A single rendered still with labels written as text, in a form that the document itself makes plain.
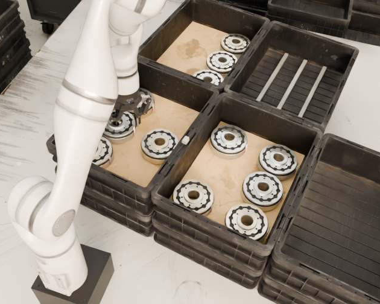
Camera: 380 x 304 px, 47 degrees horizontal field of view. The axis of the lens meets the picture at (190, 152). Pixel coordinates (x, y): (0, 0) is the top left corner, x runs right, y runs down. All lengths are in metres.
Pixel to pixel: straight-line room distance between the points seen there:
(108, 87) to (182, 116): 0.60
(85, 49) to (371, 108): 1.18
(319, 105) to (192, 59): 0.44
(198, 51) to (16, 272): 0.89
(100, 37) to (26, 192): 0.29
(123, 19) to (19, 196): 0.37
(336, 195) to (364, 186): 0.09
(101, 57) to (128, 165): 0.52
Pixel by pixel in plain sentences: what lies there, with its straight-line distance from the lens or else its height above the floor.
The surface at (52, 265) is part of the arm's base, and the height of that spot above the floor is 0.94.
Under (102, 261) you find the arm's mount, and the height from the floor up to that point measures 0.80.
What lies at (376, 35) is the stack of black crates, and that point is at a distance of 2.64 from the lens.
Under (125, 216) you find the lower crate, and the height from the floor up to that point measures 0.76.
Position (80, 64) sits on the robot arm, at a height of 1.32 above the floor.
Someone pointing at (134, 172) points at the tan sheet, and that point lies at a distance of 1.16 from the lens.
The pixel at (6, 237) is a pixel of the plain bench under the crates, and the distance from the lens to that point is 1.27.
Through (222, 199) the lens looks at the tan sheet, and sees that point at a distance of 1.12.
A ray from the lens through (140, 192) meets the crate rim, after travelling 1.01.
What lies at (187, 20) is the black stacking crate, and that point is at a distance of 1.62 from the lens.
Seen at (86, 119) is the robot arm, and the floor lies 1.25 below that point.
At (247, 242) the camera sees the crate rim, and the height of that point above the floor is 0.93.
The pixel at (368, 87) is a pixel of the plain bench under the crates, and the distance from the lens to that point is 1.75.
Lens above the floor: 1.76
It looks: 51 degrees down
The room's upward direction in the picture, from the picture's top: 4 degrees clockwise
